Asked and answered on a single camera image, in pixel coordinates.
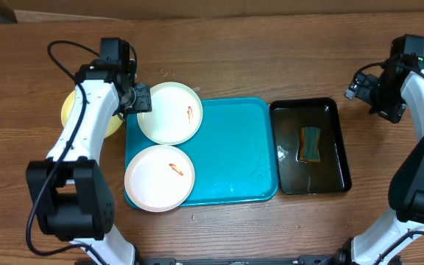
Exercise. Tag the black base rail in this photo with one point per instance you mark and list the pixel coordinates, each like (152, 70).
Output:
(302, 260)

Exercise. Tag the cream plate with stain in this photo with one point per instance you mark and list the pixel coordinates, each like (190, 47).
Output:
(176, 114)

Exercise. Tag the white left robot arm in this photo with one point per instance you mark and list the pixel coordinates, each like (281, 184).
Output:
(72, 203)

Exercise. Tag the yellow plate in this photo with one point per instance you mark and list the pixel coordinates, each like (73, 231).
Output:
(115, 121)

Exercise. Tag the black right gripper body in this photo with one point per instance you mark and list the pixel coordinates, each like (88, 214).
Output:
(377, 96)

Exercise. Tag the black water tray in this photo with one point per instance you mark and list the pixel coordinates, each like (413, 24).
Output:
(331, 174)

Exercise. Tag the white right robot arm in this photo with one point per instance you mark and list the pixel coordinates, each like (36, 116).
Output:
(403, 222)

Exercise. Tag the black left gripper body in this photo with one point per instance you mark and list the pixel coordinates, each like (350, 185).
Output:
(140, 101)

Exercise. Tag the white plate with stain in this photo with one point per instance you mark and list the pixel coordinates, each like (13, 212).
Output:
(159, 178)

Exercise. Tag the green and yellow sponge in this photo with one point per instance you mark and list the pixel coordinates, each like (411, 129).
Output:
(308, 151)

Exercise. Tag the teal plastic tray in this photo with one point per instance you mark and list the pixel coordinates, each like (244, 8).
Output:
(233, 153)

